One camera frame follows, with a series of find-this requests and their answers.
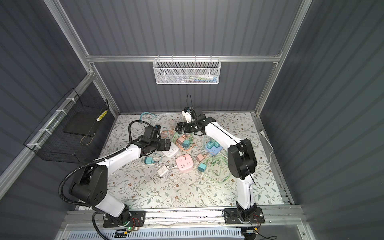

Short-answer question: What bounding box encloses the teal USB charger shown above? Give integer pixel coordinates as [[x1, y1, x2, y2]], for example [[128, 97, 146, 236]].
[[207, 140, 215, 149], [198, 163, 207, 173]]

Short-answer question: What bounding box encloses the blue power strip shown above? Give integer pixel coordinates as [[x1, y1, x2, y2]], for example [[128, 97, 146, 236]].
[[205, 144, 223, 157]]

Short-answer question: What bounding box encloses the pink power strip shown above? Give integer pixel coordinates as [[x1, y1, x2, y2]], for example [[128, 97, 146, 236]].
[[176, 155, 194, 173]]

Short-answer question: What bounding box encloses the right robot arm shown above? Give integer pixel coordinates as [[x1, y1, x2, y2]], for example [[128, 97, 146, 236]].
[[175, 107, 257, 212]]

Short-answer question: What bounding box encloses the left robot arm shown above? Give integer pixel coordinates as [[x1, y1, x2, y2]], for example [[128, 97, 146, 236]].
[[69, 125, 171, 218]]

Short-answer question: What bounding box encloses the light green USB charger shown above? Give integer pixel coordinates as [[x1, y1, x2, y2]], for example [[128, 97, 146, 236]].
[[214, 141, 221, 148]]

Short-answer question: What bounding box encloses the white power adapter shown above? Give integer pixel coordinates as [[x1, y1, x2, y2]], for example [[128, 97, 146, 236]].
[[157, 166, 170, 178]]

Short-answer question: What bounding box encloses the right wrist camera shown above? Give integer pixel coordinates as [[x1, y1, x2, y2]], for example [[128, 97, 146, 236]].
[[182, 107, 193, 123]]

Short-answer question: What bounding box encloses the teal multi-head cable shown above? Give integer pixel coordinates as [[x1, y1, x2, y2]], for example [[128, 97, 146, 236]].
[[138, 112, 157, 124]]

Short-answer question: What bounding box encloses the green multi-head cable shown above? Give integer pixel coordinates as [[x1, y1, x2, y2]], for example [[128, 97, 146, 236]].
[[205, 154, 233, 184]]

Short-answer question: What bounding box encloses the white wire basket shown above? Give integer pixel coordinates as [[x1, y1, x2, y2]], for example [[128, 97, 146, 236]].
[[153, 58, 222, 85]]

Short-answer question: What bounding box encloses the black wire basket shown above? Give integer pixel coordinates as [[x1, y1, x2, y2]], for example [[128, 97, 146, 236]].
[[24, 85, 115, 164]]

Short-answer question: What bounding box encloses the black corrugated cable conduit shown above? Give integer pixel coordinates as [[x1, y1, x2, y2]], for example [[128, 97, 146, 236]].
[[58, 119, 155, 208]]

